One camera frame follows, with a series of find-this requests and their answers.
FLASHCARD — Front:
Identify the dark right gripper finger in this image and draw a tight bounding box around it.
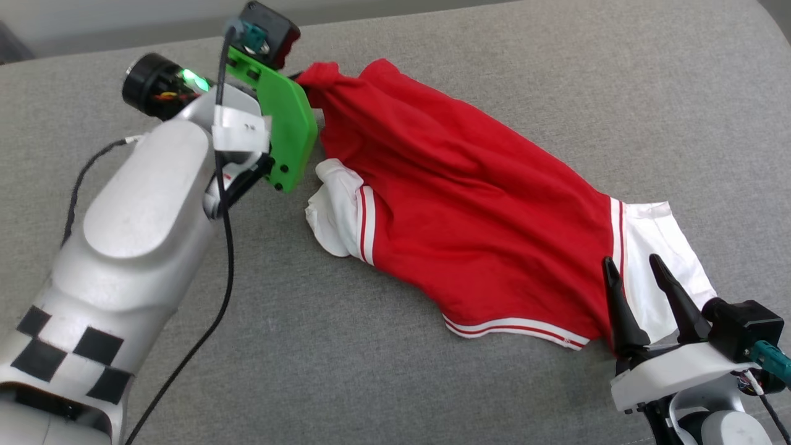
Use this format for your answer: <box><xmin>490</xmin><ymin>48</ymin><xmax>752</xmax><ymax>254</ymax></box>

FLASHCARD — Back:
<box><xmin>649</xmin><ymin>253</ymin><xmax>711</xmax><ymax>345</ymax></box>
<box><xmin>603</xmin><ymin>256</ymin><xmax>651</xmax><ymax>359</ymax></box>

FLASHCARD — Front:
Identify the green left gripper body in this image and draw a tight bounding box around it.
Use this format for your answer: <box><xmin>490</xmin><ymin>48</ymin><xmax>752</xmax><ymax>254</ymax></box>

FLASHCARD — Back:
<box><xmin>226</xmin><ymin>46</ymin><xmax>319</xmax><ymax>192</ymax></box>

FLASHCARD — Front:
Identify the red white basketball jersey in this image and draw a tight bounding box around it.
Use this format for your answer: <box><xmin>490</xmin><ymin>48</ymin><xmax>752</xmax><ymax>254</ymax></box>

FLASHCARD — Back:
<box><xmin>298</xmin><ymin>59</ymin><xmax>717</xmax><ymax>352</ymax></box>

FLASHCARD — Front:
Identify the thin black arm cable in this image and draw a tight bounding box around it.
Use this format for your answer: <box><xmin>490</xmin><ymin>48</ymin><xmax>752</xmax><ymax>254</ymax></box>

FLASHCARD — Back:
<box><xmin>62</xmin><ymin>136</ymin><xmax>144</xmax><ymax>248</ymax></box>

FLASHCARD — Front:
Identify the black cable teal plug right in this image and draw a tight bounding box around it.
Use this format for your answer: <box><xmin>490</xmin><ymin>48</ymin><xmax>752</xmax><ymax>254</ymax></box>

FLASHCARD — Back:
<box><xmin>751</xmin><ymin>341</ymin><xmax>791</xmax><ymax>445</ymax></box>

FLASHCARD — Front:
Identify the black cable teal plug left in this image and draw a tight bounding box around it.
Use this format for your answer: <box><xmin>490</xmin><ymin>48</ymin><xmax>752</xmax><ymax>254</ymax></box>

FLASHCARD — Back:
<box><xmin>122</xmin><ymin>17</ymin><xmax>273</xmax><ymax>445</ymax></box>

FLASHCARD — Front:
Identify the white paper label tag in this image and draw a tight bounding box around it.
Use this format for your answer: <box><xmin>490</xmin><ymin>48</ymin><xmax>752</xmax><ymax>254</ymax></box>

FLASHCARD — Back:
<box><xmin>212</xmin><ymin>106</ymin><xmax>271</xmax><ymax>154</ymax></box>

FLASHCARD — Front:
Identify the white partition panel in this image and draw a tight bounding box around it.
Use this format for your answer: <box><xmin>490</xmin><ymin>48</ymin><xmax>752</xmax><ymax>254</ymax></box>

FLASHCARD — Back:
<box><xmin>0</xmin><ymin>0</ymin><xmax>514</xmax><ymax>62</ymax></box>

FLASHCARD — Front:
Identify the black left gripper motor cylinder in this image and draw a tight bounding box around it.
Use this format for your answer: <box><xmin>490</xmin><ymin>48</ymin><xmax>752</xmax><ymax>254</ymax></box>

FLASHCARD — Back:
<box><xmin>122</xmin><ymin>53</ymin><xmax>186</xmax><ymax>121</ymax></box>

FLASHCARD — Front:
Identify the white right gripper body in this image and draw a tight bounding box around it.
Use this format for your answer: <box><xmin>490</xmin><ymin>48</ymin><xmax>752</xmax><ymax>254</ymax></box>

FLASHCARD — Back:
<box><xmin>611</xmin><ymin>343</ymin><xmax>764</xmax><ymax>413</ymax></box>

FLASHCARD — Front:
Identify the black cable teal plug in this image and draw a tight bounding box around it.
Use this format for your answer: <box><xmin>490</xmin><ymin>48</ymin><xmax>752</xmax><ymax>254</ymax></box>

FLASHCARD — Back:
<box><xmin>122</xmin><ymin>17</ymin><xmax>273</xmax><ymax>445</ymax></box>
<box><xmin>751</xmin><ymin>341</ymin><xmax>791</xmax><ymax>445</ymax></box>

